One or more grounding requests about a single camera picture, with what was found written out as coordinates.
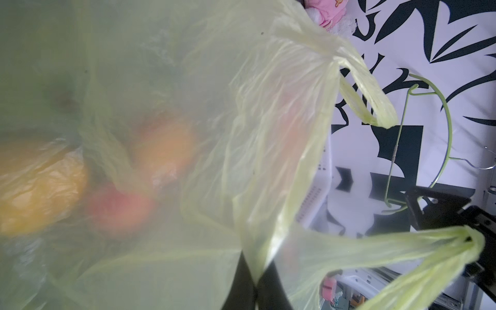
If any green plastic bag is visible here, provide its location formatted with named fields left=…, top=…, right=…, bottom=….
left=1, top=1, right=488, bottom=309

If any white plastic basket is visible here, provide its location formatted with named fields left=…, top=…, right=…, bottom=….
left=296, top=134, right=332, bottom=229

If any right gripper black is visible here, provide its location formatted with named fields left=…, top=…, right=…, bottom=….
left=405, top=187, right=495, bottom=302

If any orange peach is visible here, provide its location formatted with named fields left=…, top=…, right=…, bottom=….
left=130, top=120, right=198, bottom=187

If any red peach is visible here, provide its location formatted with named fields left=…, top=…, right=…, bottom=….
left=87, top=184, right=154, bottom=236

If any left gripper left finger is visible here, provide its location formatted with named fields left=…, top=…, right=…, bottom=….
left=221, top=253, right=257, bottom=310

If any green hoop hanger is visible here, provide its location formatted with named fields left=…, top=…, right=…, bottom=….
left=391, top=73, right=453, bottom=189

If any yellow fruit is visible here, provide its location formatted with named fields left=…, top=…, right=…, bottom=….
left=1, top=139, right=89, bottom=236

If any white plush bunny pink shirt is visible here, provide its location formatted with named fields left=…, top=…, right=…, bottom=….
left=304, top=0, right=357, bottom=38

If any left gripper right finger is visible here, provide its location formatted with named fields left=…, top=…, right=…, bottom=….
left=257, top=262, right=293, bottom=310

